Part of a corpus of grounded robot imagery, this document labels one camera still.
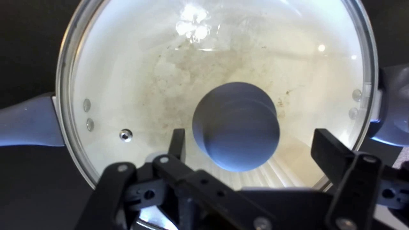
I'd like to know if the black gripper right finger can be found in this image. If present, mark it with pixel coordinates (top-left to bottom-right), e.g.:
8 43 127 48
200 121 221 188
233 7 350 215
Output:
309 128 409 230

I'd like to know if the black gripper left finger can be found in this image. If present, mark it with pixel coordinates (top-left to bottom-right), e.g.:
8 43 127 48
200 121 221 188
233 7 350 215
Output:
74 127 279 230

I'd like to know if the glass pot lid with knob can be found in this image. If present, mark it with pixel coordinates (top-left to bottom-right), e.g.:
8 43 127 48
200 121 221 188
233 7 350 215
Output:
54 0 381 195

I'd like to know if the silver pot with long handle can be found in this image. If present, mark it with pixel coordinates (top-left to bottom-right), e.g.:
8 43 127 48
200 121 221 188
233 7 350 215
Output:
0 64 409 150

